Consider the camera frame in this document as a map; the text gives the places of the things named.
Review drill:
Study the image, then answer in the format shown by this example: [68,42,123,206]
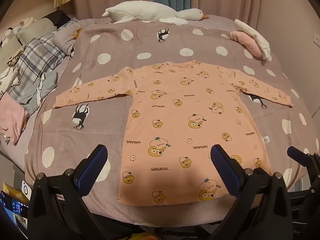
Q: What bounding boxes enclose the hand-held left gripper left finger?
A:
[27,144,135,240]

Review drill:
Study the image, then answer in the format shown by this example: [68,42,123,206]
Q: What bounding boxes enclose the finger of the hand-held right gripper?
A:
[287,146,313,168]

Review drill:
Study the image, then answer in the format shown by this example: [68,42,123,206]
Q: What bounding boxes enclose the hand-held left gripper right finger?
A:
[201,144,293,240]

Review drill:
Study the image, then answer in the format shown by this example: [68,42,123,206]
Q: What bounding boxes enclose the pink cartoon print shirt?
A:
[54,60,295,207]

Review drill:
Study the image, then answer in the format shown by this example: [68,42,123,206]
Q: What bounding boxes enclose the white round device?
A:
[21,180,32,196]

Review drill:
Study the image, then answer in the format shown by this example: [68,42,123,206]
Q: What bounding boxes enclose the yellow packet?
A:
[2,182,25,200]

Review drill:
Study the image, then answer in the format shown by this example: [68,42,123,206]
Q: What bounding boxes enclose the black device with screen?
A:
[0,190,29,217]

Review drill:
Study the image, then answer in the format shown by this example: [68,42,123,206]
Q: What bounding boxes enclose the pink crumpled cloth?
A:
[0,94,30,145]

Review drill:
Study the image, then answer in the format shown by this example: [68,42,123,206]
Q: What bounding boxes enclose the white ruffled cloth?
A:
[0,66,21,93]

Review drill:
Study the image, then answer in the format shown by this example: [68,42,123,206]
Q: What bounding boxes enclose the pink folded cloth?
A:
[230,30,264,60]

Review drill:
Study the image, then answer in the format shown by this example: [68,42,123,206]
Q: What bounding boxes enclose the grey plaid quilt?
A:
[9,17,83,115]

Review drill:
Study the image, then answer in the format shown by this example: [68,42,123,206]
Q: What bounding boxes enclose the pink and white folded cloths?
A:
[234,19,272,61]

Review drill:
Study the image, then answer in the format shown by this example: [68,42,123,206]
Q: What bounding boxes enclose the mauve polka dot blanket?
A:
[24,14,317,227]

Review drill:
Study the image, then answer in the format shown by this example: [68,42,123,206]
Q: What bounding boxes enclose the grey pillow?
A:
[16,17,55,46]

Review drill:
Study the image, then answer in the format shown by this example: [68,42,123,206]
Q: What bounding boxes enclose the dark pillow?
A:
[41,10,73,29]

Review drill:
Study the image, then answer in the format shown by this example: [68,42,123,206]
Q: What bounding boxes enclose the small beige plush toy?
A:
[19,17,37,28]

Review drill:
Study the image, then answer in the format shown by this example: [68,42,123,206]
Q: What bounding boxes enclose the white goose plush toy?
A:
[102,1,209,25]

